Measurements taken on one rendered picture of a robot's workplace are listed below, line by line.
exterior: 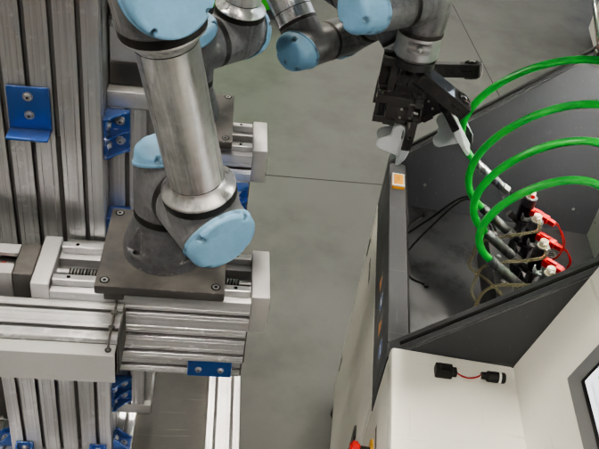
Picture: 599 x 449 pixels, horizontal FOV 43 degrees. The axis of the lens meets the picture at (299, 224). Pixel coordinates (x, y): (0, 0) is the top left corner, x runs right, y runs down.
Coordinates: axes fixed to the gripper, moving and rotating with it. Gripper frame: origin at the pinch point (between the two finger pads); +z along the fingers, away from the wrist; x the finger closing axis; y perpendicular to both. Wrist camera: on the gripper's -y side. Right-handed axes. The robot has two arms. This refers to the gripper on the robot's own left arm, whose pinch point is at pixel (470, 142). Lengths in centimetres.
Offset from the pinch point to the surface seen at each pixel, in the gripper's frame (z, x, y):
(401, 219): 11.3, -12.1, 23.8
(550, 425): 36, 43, 2
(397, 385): 24, 38, 23
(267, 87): -25, -243, 127
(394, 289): 17.6, 11.0, 24.8
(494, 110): 2.8, -34.2, -1.8
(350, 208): 37, -161, 90
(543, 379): 33.2, 34.9, 1.2
